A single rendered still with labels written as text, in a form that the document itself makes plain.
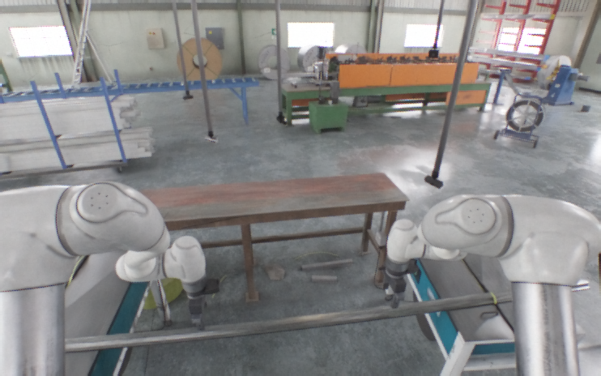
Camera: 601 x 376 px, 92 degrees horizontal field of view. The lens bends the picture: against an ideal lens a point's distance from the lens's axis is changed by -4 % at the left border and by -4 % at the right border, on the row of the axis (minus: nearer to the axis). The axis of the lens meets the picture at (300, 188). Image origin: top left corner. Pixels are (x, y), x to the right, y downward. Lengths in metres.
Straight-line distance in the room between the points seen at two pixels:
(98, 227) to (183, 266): 0.59
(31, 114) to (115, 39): 9.51
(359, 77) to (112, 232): 6.44
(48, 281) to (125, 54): 13.75
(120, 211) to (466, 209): 0.61
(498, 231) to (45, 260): 0.81
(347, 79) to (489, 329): 5.71
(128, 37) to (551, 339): 14.15
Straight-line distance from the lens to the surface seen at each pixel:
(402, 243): 1.20
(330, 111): 5.91
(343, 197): 2.19
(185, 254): 1.10
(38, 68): 15.32
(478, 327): 1.64
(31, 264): 0.66
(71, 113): 4.90
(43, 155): 5.24
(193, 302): 1.25
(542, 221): 0.72
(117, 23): 14.28
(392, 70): 7.16
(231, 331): 1.44
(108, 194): 0.58
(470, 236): 0.64
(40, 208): 0.65
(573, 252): 0.75
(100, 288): 1.87
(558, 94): 11.34
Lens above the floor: 1.89
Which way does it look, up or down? 29 degrees down
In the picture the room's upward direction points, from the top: straight up
